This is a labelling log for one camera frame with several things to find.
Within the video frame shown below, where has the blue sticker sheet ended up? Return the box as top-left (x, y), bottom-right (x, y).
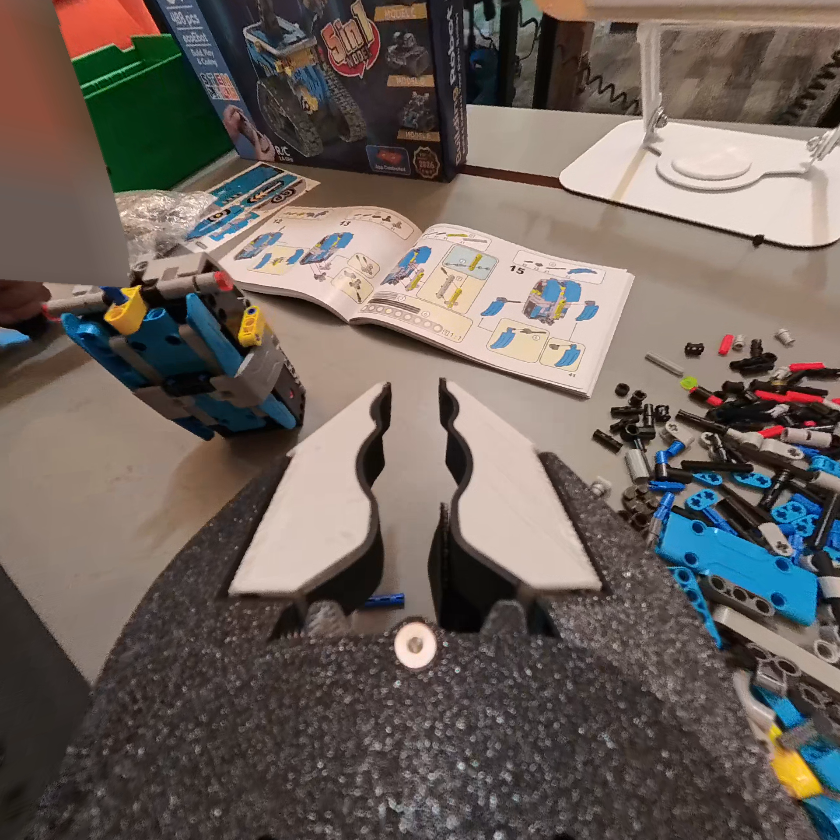
top-left (180, 161), bottom-right (321, 253)

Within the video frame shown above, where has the white book stand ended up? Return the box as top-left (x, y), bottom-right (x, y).
top-left (535, 0), bottom-right (840, 249)

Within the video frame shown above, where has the dark printed toy set box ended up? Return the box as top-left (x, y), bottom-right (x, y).
top-left (143, 0), bottom-right (468, 183)

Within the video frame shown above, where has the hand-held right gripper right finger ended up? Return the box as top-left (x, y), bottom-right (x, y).
top-left (438, 377), bottom-right (603, 595)

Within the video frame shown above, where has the clear plastic bag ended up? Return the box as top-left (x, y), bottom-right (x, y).
top-left (115, 189), bottom-right (219, 265)

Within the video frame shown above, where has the pile of toy brick pieces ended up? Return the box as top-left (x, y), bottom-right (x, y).
top-left (591, 327), bottom-right (840, 840)

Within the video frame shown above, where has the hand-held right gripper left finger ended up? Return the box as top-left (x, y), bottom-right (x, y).
top-left (228, 381), bottom-right (392, 601)

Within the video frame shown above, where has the grey blue toy brick model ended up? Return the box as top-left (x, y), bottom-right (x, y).
top-left (41, 252), bottom-right (307, 442)

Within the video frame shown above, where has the orange fabric bin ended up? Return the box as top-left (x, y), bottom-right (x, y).
top-left (52, 0), bottom-right (162, 64)

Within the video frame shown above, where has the instruction booklet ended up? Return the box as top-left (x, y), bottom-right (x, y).
top-left (213, 205), bottom-right (636, 400)

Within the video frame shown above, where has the person's left hand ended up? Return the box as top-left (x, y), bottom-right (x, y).
top-left (0, 281), bottom-right (53, 327)

